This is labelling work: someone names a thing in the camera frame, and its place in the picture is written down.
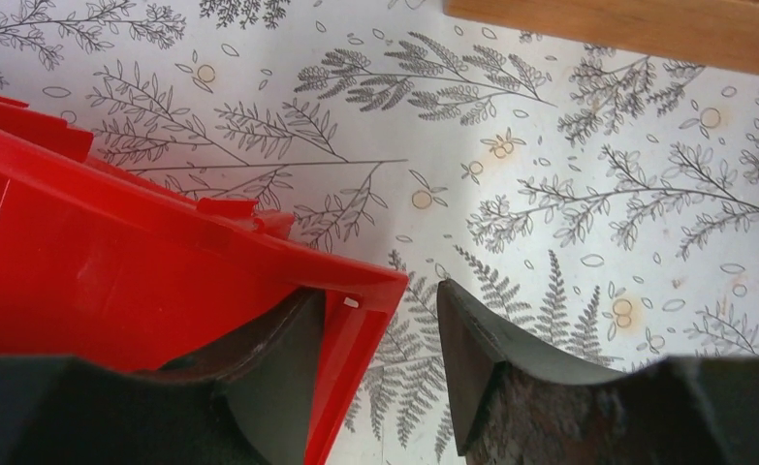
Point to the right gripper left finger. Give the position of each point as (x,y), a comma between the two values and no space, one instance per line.
(245,398)

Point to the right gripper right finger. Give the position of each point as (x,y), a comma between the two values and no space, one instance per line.
(515,399)

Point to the red plastic bin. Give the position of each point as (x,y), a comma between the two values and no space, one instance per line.
(99,264)

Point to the floral table mat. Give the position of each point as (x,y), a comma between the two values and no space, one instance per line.
(607,201)

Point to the wooden tray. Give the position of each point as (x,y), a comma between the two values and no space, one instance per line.
(718,33)

